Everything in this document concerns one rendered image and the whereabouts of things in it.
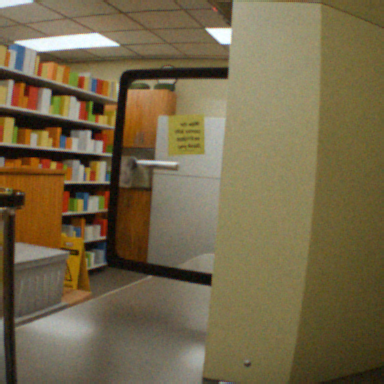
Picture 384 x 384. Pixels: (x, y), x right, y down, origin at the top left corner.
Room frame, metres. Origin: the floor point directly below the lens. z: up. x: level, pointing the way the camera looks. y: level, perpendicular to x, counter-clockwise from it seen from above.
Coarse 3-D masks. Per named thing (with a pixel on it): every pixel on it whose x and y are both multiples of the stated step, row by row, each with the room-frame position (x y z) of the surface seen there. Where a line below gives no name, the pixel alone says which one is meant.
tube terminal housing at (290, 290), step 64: (256, 0) 0.60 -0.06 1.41; (320, 0) 0.57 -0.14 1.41; (256, 64) 0.59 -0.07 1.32; (320, 64) 0.57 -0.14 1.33; (256, 128) 0.59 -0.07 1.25; (320, 128) 0.57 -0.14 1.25; (256, 192) 0.59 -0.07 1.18; (320, 192) 0.57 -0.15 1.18; (256, 256) 0.59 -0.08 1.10; (320, 256) 0.58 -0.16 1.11; (256, 320) 0.58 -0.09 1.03; (320, 320) 0.58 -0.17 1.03
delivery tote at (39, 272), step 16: (16, 256) 2.72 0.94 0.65; (32, 256) 2.78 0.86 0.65; (48, 256) 2.83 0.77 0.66; (64, 256) 3.01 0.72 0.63; (16, 272) 2.56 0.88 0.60; (32, 272) 2.71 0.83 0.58; (48, 272) 2.87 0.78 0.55; (64, 272) 3.06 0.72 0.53; (16, 288) 2.57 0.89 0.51; (32, 288) 2.73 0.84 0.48; (48, 288) 2.89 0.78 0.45; (16, 304) 2.58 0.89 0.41; (32, 304) 2.74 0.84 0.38; (48, 304) 2.91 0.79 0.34
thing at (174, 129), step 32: (128, 96) 1.02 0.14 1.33; (160, 96) 0.99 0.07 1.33; (192, 96) 0.96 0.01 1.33; (224, 96) 0.93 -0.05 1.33; (128, 128) 1.02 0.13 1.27; (160, 128) 0.99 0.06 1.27; (192, 128) 0.96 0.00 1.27; (224, 128) 0.93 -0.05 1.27; (160, 160) 0.98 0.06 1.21; (192, 160) 0.96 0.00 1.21; (128, 192) 1.01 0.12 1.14; (160, 192) 0.98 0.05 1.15; (192, 192) 0.95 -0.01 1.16; (128, 224) 1.01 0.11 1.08; (160, 224) 0.98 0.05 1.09; (192, 224) 0.95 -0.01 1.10; (128, 256) 1.01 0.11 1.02; (160, 256) 0.98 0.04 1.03; (192, 256) 0.95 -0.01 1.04
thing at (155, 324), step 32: (128, 288) 1.07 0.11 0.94; (160, 288) 1.10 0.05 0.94; (192, 288) 1.13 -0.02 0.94; (64, 320) 0.79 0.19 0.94; (96, 320) 0.81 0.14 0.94; (128, 320) 0.83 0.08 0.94; (160, 320) 0.85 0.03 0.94; (192, 320) 0.87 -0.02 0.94; (32, 352) 0.62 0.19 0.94; (64, 352) 0.64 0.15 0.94; (96, 352) 0.66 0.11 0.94; (128, 352) 0.67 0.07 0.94; (160, 352) 0.69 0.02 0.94; (192, 352) 0.70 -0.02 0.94
